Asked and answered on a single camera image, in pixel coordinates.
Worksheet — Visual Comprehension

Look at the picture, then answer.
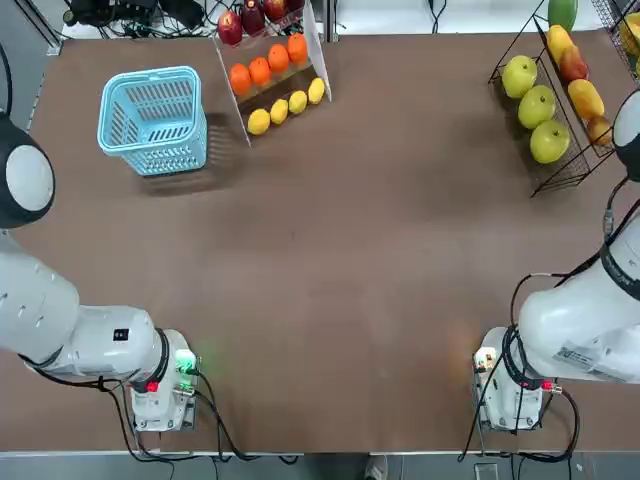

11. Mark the clear acrylic tiered fruit shelf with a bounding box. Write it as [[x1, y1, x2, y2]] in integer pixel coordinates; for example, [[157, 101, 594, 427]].
[[213, 0, 334, 149]]

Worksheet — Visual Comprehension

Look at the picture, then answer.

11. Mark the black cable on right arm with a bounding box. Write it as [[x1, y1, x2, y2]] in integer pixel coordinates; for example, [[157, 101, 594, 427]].
[[501, 174, 640, 389]]

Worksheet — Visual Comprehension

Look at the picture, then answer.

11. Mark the light blue plastic basket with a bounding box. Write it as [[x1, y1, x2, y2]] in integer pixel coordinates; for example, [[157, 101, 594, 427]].
[[96, 65, 209, 177]]

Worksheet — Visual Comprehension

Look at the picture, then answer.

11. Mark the red and yellow mango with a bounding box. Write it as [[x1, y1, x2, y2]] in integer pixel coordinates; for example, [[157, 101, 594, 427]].
[[558, 45, 590, 84]]

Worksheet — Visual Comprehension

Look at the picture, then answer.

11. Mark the black wire mesh basket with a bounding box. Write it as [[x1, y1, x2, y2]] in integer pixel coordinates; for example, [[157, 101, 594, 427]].
[[592, 0, 640, 81]]

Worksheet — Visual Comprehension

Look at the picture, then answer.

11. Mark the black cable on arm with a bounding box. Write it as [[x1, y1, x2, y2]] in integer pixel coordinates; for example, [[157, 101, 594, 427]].
[[501, 174, 640, 389], [0, 42, 174, 396]]

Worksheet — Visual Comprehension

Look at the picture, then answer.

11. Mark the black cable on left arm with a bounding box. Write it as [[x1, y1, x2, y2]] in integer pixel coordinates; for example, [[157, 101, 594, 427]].
[[0, 42, 174, 396]]

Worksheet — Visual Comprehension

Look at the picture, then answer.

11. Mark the black arm base cable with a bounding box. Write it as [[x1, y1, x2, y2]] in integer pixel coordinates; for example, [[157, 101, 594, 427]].
[[457, 387, 581, 461], [102, 372, 301, 461]]

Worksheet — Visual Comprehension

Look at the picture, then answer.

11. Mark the person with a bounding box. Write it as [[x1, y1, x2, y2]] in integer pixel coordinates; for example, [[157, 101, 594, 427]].
[[364, 453, 389, 480]]

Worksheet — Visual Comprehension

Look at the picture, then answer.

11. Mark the yellow fruit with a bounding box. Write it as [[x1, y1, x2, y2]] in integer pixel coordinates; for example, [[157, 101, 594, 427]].
[[618, 13, 640, 56]]

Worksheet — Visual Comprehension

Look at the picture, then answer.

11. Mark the black right arm base cable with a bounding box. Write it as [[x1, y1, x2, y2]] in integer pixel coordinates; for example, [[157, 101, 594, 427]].
[[457, 387, 581, 461]]

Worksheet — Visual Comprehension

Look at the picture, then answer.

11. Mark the black electronics box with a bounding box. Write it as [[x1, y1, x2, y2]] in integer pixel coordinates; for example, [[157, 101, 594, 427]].
[[69, 0, 159, 24]]

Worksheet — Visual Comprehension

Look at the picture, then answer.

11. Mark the yellow-orange mango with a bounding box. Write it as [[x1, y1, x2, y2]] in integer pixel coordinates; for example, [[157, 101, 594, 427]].
[[567, 78, 605, 121]]

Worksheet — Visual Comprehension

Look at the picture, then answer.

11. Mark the aluminium frame post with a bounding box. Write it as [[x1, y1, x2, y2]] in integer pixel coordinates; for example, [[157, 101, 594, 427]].
[[323, 0, 337, 44]]

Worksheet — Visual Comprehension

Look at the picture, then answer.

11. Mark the black wire fruit shelf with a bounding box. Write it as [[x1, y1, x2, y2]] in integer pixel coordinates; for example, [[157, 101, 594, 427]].
[[487, 14, 621, 199]]

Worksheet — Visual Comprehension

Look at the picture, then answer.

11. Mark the green apple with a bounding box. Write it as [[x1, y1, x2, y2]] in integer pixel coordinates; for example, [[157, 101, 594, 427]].
[[517, 84, 557, 130], [501, 55, 539, 99], [529, 119, 571, 165]]

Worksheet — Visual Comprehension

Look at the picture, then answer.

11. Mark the black left arm base cable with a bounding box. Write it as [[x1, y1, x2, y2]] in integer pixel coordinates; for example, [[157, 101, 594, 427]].
[[102, 372, 301, 461]]

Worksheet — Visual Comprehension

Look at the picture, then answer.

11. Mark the small red-orange mango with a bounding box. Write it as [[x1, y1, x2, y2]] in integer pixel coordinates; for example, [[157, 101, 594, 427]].
[[586, 115, 615, 146]]

